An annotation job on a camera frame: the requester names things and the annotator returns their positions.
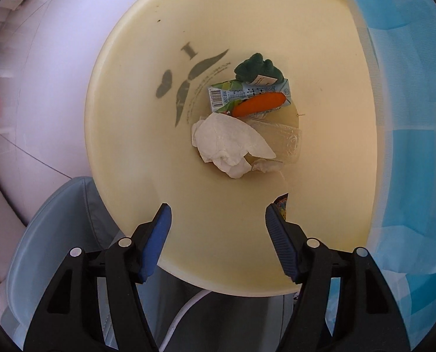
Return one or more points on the green knitted toy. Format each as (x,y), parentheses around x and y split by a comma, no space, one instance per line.
(253,66)

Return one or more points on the printed snack packet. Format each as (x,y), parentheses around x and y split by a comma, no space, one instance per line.
(282,207)

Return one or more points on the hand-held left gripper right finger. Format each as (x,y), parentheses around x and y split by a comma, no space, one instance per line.
(282,242)

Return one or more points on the yellow plastic bucket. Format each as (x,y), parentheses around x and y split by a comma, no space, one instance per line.
(148,172)

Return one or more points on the green drink carton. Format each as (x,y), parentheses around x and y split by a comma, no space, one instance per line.
(221,93)

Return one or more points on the white tissue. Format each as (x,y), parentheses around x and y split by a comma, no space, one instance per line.
(225,139)

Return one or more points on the clear plastic wrapper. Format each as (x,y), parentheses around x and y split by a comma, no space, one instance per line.
(284,139)

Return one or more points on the orange toy carrot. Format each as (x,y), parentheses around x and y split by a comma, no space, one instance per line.
(258,104)

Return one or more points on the blue checked tablecloth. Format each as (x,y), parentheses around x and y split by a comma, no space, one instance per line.
(416,117)

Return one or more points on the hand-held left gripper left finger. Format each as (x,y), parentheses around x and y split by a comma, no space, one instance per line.
(155,242)

